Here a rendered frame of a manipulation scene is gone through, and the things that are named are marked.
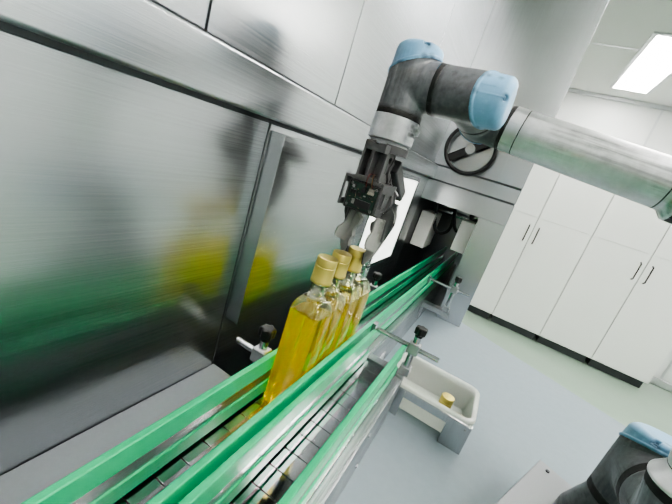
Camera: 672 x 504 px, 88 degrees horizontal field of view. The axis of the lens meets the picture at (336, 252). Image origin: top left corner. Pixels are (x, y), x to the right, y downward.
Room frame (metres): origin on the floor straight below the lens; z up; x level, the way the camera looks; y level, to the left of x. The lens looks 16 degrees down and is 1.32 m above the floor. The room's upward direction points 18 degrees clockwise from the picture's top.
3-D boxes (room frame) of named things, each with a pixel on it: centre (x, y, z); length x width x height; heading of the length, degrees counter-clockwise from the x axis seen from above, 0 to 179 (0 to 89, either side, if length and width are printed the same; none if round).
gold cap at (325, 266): (0.53, 0.01, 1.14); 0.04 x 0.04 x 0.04
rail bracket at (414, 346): (0.74, -0.22, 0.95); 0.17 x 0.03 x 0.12; 67
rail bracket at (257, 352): (0.53, 0.09, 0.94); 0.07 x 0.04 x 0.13; 67
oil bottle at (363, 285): (0.69, -0.06, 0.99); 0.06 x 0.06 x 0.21; 66
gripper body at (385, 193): (0.61, -0.03, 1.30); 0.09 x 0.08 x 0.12; 155
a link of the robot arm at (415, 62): (0.61, -0.03, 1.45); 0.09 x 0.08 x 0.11; 65
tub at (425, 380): (0.81, -0.35, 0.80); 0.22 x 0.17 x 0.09; 67
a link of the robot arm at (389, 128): (0.61, -0.03, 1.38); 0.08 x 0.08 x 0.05
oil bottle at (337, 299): (0.58, -0.01, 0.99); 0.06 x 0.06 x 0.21; 68
